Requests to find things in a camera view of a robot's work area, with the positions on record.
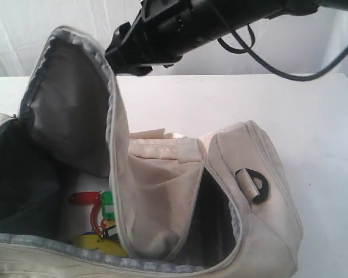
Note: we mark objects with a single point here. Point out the colourful key tag bunch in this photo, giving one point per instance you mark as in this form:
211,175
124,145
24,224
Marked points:
103,235

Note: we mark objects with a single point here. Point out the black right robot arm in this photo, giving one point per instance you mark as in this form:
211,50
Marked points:
227,15

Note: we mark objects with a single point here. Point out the white backdrop curtain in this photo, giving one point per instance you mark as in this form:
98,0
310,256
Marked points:
296,45

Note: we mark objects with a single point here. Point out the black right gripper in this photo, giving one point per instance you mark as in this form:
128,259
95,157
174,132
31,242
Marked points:
161,34

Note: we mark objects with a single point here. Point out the cream duffel bag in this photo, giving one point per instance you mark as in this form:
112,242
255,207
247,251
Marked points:
217,206

